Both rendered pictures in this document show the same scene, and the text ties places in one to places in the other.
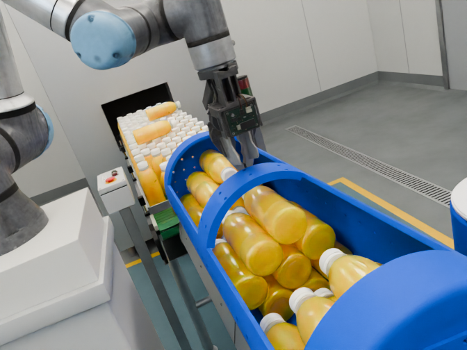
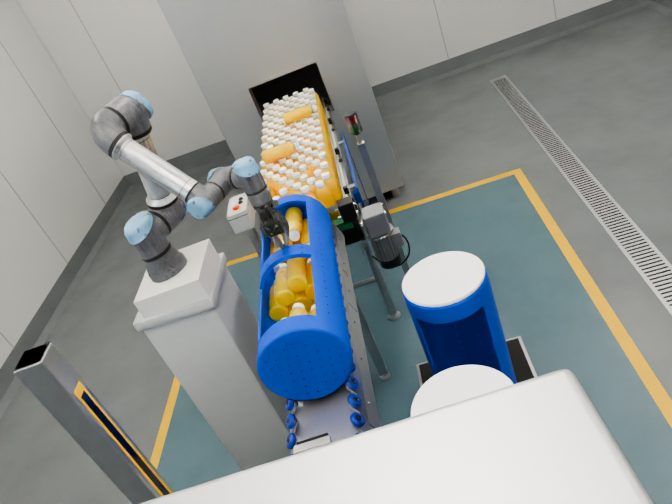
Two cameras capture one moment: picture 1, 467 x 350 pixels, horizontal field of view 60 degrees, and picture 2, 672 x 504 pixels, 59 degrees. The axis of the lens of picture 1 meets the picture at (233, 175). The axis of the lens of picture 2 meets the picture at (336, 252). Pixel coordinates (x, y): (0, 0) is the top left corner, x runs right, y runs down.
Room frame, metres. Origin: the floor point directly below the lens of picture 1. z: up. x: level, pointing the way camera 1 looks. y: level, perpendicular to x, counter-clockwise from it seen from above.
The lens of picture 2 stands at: (-0.93, -0.82, 2.24)
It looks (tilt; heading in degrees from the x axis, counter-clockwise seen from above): 31 degrees down; 20
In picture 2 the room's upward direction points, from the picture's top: 23 degrees counter-clockwise
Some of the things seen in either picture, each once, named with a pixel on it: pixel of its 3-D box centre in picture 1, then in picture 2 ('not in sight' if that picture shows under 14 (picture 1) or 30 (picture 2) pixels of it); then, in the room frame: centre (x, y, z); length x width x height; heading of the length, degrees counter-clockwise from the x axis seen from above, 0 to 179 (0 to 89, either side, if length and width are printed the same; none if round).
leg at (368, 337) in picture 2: not in sight; (366, 333); (1.26, 0.02, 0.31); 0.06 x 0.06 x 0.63; 13
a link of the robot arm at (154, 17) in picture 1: (142, 27); (223, 181); (0.74, 0.07, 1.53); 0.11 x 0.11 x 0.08; 71
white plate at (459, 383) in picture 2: not in sight; (463, 406); (0.10, -0.58, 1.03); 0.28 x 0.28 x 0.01
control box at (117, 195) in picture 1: (115, 189); (241, 212); (1.44, 0.44, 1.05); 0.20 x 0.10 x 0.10; 13
